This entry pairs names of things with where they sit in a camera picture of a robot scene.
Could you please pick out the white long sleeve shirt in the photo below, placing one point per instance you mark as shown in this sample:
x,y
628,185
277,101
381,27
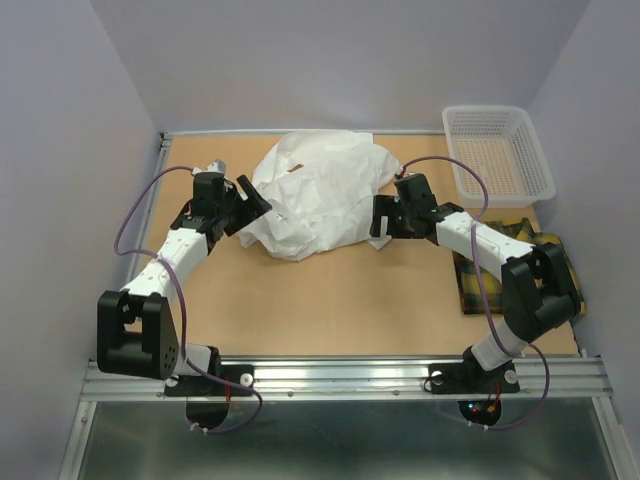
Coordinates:
x,y
321,186

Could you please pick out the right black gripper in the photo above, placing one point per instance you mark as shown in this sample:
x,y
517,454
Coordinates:
x,y
384,206

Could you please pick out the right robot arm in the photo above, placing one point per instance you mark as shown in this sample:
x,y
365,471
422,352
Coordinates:
x,y
538,293

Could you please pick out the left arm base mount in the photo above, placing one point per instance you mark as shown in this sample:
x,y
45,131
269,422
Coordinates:
x,y
198,386

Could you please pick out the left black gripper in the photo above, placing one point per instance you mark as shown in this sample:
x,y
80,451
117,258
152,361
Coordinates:
x,y
252,209

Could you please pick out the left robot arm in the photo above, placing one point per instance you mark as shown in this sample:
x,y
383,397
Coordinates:
x,y
141,328

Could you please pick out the white plastic basket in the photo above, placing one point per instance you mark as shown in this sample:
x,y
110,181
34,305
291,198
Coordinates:
x,y
502,153

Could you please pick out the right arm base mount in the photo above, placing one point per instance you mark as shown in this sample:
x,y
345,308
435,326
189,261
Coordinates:
x,y
463,378

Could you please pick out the aluminium front rail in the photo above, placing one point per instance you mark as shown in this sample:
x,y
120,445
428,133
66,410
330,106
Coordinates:
x,y
343,379

